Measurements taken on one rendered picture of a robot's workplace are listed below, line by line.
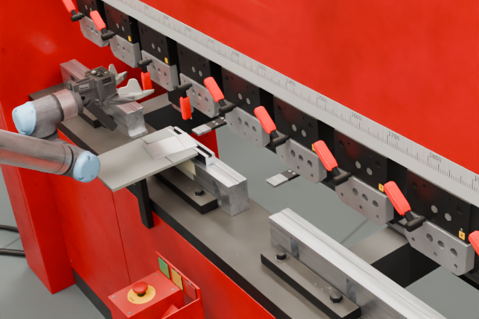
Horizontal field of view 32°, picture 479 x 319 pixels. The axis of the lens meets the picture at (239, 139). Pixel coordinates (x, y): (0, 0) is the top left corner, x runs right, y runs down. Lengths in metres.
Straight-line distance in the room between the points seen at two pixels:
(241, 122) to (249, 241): 0.34
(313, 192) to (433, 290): 0.82
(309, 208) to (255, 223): 1.56
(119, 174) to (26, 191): 1.02
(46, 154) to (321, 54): 0.73
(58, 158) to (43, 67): 1.06
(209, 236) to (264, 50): 0.60
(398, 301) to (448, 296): 1.50
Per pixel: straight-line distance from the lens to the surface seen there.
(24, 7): 2.97
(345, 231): 3.61
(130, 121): 2.64
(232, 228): 2.20
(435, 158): 1.48
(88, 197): 2.88
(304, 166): 1.80
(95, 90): 2.21
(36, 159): 2.00
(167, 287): 2.19
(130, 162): 2.29
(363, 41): 1.51
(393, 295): 1.84
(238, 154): 4.18
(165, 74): 2.24
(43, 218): 3.31
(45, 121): 2.15
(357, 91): 1.57
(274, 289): 2.00
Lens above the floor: 2.18
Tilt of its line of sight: 31 degrees down
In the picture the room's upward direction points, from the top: 6 degrees counter-clockwise
